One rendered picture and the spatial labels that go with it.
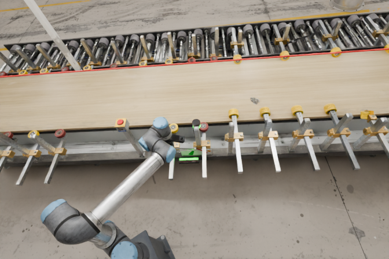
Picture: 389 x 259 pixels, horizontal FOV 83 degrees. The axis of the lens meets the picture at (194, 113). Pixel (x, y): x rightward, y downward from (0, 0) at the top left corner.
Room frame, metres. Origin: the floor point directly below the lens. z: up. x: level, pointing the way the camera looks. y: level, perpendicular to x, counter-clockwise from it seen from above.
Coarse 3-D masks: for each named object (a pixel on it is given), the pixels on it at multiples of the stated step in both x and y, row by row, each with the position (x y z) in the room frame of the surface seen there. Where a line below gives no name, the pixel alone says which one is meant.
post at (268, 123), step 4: (268, 120) 0.76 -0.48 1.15; (268, 124) 0.74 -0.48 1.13; (264, 128) 0.77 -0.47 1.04; (268, 128) 0.74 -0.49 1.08; (264, 132) 0.75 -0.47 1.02; (268, 132) 0.74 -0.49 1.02; (260, 140) 0.77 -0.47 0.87; (264, 140) 0.74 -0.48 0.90; (260, 144) 0.75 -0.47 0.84; (264, 144) 0.74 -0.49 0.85; (260, 148) 0.74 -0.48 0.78
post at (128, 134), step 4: (124, 132) 0.89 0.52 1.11; (128, 132) 0.89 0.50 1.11; (128, 136) 0.89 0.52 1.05; (132, 136) 0.91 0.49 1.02; (132, 140) 0.89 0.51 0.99; (136, 140) 0.92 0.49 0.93; (132, 144) 0.90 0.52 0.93; (136, 144) 0.90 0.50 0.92; (136, 148) 0.89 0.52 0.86; (140, 148) 0.91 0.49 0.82; (140, 152) 0.89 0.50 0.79; (144, 152) 0.92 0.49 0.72; (140, 156) 0.89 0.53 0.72; (144, 156) 0.89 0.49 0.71
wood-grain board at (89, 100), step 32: (192, 64) 1.72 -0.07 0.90; (224, 64) 1.64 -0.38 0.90; (256, 64) 1.56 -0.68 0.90; (288, 64) 1.49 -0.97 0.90; (320, 64) 1.42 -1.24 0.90; (352, 64) 1.35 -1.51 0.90; (384, 64) 1.28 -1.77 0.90; (0, 96) 1.75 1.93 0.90; (32, 96) 1.67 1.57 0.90; (64, 96) 1.59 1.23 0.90; (96, 96) 1.51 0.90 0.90; (128, 96) 1.44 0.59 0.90; (160, 96) 1.37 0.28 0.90; (192, 96) 1.30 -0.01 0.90; (224, 96) 1.24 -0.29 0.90; (256, 96) 1.18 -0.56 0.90; (288, 96) 1.12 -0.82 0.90; (320, 96) 1.06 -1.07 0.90; (352, 96) 1.01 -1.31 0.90; (384, 96) 0.95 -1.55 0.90; (0, 128) 1.32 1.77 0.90; (32, 128) 1.25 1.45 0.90; (64, 128) 1.19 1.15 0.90; (96, 128) 1.15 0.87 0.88
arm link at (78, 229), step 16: (160, 144) 0.63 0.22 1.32; (160, 160) 0.53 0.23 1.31; (128, 176) 0.45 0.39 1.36; (144, 176) 0.45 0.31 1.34; (112, 192) 0.38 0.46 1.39; (128, 192) 0.37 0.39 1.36; (96, 208) 0.31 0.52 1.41; (112, 208) 0.30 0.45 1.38; (64, 224) 0.25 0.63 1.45; (80, 224) 0.24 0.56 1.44; (96, 224) 0.24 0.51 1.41; (64, 240) 0.19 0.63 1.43; (80, 240) 0.19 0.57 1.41
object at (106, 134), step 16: (112, 128) 1.15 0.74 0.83; (144, 128) 1.11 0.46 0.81; (192, 128) 1.04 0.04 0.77; (208, 128) 1.02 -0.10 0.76; (224, 128) 1.00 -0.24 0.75; (240, 128) 0.98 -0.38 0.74; (256, 128) 0.96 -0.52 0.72; (272, 128) 0.94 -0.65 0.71; (288, 128) 0.92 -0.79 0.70; (320, 128) 0.88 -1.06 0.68; (352, 128) 0.84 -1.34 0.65; (0, 144) 1.34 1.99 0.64
